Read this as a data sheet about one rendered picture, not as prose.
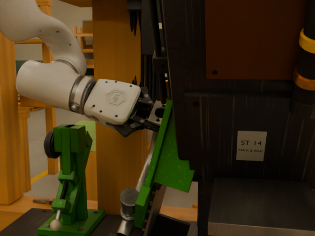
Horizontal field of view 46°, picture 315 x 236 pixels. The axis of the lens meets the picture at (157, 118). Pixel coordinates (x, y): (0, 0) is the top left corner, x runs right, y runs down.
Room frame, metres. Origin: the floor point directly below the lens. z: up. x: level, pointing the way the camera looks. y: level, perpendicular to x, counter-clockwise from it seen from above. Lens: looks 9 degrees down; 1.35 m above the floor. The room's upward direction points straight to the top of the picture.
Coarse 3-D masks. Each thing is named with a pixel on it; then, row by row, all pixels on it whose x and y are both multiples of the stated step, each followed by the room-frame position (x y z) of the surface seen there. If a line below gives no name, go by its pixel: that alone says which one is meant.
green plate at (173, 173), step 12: (168, 108) 0.65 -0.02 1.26; (168, 120) 0.66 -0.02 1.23; (168, 132) 0.67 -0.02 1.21; (156, 144) 0.66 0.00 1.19; (168, 144) 0.67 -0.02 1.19; (156, 156) 0.66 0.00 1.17; (168, 156) 0.67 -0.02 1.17; (156, 168) 0.67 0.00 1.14; (168, 168) 0.67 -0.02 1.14; (180, 168) 0.66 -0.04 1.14; (156, 180) 0.67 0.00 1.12; (168, 180) 0.67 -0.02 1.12; (180, 180) 0.66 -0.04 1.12
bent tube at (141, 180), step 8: (160, 104) 0.78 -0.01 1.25; (152, 112) 0.77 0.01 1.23; (160, 112) 0.79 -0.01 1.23; (152, 120) 0.76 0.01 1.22; (160, 120) 0.76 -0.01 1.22; (152, 136) 0.83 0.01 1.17; (152, 144) 0.83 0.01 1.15; (152, 152) 0.83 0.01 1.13; (144, 168) 0.82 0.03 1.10; (144, 176) 0.81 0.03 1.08; (136, 184) 0.80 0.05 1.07; (120, 224) 0.73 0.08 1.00; (128, 224) 0.72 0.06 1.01; (120, 232) 0.71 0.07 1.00; (128, 232) 0.71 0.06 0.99
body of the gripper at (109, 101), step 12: (96, 84) 0.81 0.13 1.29; (108, 84) 0.81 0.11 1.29; (120, 84) 0.81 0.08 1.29; (132, 84) 0.81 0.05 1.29; (96, 96) 0.79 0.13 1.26; (108, 96) 0.79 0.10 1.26; (120, 96) 0.79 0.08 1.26; (132, 96) 0.79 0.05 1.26; (84, 108) 0.78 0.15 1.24; (96, 108) 0.77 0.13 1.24; (108, 108) 0.77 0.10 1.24; (120, 108) 0.77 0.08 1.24; (132, 108) 0.77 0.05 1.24; (96, 120) 0.79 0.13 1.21; (108, 120) 0.76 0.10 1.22; (120, 120) 0.75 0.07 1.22
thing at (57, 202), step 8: (88, 136) 1.00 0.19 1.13; (88, 144) 1.00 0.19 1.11; (88, 152) 1.00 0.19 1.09; (64, 176) 0.92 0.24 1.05; (72, 176) 0.92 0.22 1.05; (64, 184) 0.91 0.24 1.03; (80, 184) 0.94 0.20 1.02; (64, 192) 0.90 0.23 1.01; (72, 192) 0.92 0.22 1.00; (56, 200) 0.88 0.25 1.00; (64, 200) 0.88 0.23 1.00; (72, 200) 0.90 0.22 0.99; (56, 208) 0.87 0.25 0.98; (64, 208) 0.86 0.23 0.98; (72, 208) 0.89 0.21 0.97
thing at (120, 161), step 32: (96, 0) 1.07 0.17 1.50; (0, 32) 1.15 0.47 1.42; (96, 32) 1.07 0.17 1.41; (128, 32) 1.06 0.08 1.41; (0, 64) 1.14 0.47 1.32; (96, 64) 1.07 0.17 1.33; (128, 64) 1.06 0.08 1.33; (0, 96) 1.13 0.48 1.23; (0, 128) 1.13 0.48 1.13; (96, 128) 1.07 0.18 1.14; (0, 160) 1.13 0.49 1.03; (128, 160) 1.06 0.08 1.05; (0, 192) 1.14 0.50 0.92
